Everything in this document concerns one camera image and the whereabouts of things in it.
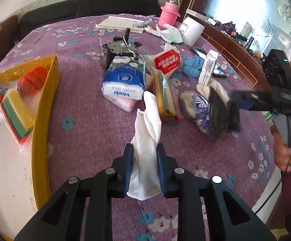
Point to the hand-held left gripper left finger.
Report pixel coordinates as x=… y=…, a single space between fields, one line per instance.
x=128 y=167

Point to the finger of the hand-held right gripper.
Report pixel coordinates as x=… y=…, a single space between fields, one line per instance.
x=250 y=101
x=223 y=113

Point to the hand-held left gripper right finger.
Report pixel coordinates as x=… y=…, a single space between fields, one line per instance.
x=160 y=167

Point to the white sock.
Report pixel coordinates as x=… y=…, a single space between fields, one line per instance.
x=217 y=87

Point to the white towel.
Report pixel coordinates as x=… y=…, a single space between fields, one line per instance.
x=145 y=140

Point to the printed white tissue pack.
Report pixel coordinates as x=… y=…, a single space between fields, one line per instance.
x=207 y=66

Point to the blue knit cloth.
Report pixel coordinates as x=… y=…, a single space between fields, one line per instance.
x=193 y=65

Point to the yellow cardboard box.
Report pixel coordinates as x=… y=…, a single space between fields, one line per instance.
x=44 y=130

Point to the person's right hand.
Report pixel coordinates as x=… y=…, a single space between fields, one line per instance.
x=281 y=153

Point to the blue white patterned bag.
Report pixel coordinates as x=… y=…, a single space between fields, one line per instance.
x=198 y=108

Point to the black smartphone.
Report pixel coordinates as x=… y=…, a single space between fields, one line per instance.
x=220 y=71

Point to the brown brick-pattern ledge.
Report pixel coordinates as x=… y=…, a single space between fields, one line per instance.
x=235 y=55

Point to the yellow sponges in plastic wrap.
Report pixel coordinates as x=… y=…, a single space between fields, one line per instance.
x=165 y=95

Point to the purple floral tablecloth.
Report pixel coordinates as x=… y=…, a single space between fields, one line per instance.
x=85 y=120

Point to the pink tissue pack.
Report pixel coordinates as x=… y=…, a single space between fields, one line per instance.
x=126 y=103

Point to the row of assorted small items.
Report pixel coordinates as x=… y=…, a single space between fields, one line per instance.
x=235 y=31

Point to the white bag with red label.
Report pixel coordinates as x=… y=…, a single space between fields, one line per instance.
x=165 y=60

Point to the blue tissue pack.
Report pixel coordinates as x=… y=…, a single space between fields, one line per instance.
x=125 y=80

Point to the white plastic jar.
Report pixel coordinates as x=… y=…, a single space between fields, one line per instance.
x=192 y=30

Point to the white glove with green cuff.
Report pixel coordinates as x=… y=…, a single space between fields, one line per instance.
x=171 y=35

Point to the white flat box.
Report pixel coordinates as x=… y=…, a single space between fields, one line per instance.
x=195 y=12

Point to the white knit glove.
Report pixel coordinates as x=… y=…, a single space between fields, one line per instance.
x=151 y=30

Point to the pink bottle with knit sleeve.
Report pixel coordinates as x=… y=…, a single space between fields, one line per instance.
x=169 y=12

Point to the black electric motor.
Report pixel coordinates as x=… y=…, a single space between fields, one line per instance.
x=121 y=47

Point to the grey striped packet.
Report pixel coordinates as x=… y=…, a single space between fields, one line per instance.
x=141 y=23

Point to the yellow green sponge pack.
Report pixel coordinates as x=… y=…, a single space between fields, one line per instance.
x=15 y=113

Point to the orange plastic bag item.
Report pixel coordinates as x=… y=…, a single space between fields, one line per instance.
x=32 y=79

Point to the stack of white papers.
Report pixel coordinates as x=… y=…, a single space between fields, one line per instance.
x=120 y=23

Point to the black sofa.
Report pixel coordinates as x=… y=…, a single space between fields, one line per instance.
x=85 y=10

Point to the brown leather chair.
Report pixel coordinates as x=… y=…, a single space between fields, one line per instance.
x=0 y=35

